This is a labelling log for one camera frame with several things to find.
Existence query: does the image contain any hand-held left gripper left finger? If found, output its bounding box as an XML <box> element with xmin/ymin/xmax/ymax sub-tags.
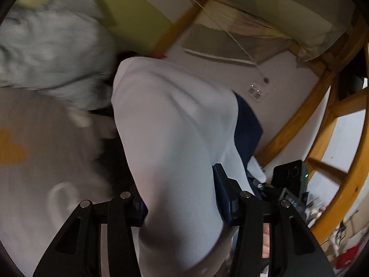
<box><xmin>32</xmin><ymin>191</ymin><xmax>149</xmax><ymax>277</ymax></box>

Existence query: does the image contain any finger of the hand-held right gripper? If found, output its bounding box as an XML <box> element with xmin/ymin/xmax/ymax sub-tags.
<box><xmin>251</xmin><ymin>179</ymin><xmax>277</xmax><ymax>201</ymax></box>

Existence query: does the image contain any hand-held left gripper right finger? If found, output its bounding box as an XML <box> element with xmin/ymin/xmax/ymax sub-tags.
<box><xmin>213</xmin><ymin>163</ymin><xmax>336</xmax><ymax>277</ymax></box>

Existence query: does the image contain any white and navy varsity jacket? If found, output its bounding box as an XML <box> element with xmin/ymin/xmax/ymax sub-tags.
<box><xmin>111</xmin><ymin>56</ymin><xmax>267</xmax><ymax>277</ymax></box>

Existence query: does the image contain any wooden ladder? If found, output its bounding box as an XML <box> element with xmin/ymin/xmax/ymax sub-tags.
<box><xmin>306</xmin><ymin>43</ymin><xmax>369</xmax><ymax>247</ymax></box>

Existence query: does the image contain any red object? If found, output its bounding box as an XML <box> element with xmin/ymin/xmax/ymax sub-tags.
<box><xmin>336</xmin><ymin>247</ymin><xmax>361</xmax><ymax>269</ymax></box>

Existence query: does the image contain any grey bed sheet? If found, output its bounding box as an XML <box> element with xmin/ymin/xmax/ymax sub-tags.
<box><xmin>0</xmin><ymin>88</ymin><xmax>139</xmax><ymax>277</ymax></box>

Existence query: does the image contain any pale hanging net cloth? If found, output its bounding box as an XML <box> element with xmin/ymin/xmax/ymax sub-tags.
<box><xmin>183</xmin><ymin>0</ymin><xmax>303</xmax><ymax>65</ymax></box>

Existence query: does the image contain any light grey duvet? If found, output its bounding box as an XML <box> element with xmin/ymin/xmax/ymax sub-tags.
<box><xmin>0</xmin><ymin>0</ymin><xmax>117</xmax><ymax>110</ymax></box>

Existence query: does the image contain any white wall socket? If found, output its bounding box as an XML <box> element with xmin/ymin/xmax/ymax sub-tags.
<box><xmin>248</xmin><ymin>76</ymin><xmax>271</xmax><ymax>102</ymax></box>

